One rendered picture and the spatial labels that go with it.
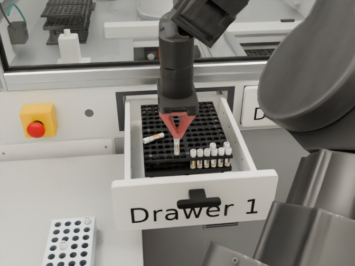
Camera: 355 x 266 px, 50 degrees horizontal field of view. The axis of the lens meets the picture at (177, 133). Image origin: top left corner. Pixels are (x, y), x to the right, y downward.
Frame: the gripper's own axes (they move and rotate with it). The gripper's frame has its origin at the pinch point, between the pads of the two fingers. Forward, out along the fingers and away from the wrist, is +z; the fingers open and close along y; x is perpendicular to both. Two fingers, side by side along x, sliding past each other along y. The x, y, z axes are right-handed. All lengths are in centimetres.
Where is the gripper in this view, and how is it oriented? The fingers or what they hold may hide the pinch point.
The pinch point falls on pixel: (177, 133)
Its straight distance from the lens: 72.5
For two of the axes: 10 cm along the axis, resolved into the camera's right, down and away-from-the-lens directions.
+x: -10.0, 0.6, -0.6
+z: 0.1, 8.1, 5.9
